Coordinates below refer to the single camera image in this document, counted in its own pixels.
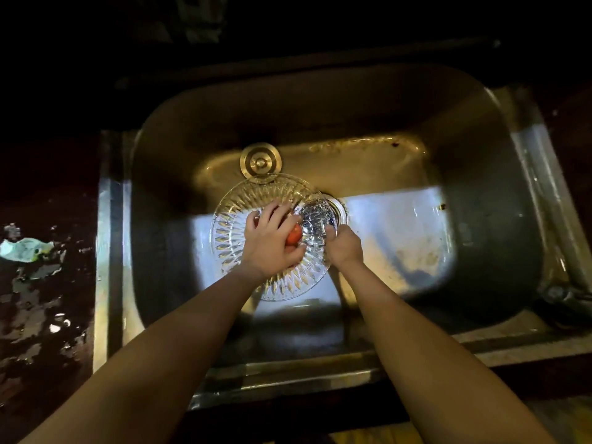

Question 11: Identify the round metal drain stopper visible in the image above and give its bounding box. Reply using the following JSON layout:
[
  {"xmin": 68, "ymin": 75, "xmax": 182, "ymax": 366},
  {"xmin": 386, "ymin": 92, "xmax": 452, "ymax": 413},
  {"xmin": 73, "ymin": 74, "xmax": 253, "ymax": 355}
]
[{"xmin": 239, "ymin": 143, "xmax": 283, "ymax": 179}]

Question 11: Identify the person's left hand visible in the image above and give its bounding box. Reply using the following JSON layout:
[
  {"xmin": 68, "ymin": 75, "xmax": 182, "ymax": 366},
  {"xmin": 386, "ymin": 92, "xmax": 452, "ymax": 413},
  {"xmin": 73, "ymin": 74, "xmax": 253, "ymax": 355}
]
[{"xmin": 240, "ymin": 201, "xmax": 307, "ymax": 282}]

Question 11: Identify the person's right hand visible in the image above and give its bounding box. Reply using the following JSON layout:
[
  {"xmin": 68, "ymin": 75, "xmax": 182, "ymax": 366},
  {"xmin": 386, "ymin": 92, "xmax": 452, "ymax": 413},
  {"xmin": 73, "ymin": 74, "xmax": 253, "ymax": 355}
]
[{"xmin": 324, "ymin": 224, "xmax": 364, "ymax": 269}]

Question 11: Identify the red tomato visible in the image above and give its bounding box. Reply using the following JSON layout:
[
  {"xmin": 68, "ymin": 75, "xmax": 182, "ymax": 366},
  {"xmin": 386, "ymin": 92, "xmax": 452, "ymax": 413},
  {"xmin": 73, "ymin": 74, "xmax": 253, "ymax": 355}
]
[{"xmin": 253, "ymin": 216, "xmax": 303, "ymax": 247}]

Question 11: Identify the person's left forearm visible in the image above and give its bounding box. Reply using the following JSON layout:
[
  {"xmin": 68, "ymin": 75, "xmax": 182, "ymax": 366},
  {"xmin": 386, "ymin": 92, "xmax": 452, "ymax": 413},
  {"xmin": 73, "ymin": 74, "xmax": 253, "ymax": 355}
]
[{"xmin": 18, "ymin": 265, "xmax": 264, "ymax": 444}]

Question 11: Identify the crumpled green plastic wrapper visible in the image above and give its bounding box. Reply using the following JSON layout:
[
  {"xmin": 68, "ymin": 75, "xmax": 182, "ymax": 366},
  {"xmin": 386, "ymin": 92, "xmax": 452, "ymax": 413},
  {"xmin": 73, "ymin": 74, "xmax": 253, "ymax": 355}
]
[{"xmin": 0, "ymin": 238, "xmax": 56, "ymax": 264}]

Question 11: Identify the stainless steel sink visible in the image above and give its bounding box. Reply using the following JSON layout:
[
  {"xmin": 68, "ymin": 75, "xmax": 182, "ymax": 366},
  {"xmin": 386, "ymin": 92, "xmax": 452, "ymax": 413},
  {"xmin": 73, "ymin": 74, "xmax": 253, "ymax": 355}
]
[{"xmin": 92, "ymin": 64, "xmax": 592, "ymax": 409}]

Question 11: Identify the metal sink drain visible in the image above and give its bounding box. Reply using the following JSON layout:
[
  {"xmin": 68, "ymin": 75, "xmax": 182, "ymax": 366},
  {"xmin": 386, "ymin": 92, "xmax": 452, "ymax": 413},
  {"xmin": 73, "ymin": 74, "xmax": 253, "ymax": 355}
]
[{"xmin": 322, "ymin": 194, "xmax": 348, "ymax": 227}]

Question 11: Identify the person's right forearm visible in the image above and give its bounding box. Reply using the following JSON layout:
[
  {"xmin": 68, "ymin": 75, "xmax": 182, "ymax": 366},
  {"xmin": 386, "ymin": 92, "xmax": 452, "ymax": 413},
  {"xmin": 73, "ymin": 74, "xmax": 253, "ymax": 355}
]
[{"xmin": 339, "ymin": 259, "xmax": 558, "ymax": 444}]

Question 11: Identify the clear cut glass bowl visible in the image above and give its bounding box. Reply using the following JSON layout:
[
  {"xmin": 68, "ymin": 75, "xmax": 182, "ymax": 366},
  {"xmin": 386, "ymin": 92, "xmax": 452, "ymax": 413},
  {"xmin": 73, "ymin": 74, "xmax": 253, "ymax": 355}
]
[{"xmin": 209, "ymin": 173, "xmax": 339, "ymax": 302}]

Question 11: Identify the metal faucet handle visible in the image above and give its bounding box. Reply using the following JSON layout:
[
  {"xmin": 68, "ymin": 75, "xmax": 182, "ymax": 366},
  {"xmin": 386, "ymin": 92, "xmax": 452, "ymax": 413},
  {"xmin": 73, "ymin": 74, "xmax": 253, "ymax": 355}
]
[{"xmin": 539, "ymin": 284, "xmax": 592, "ymax": 319}]

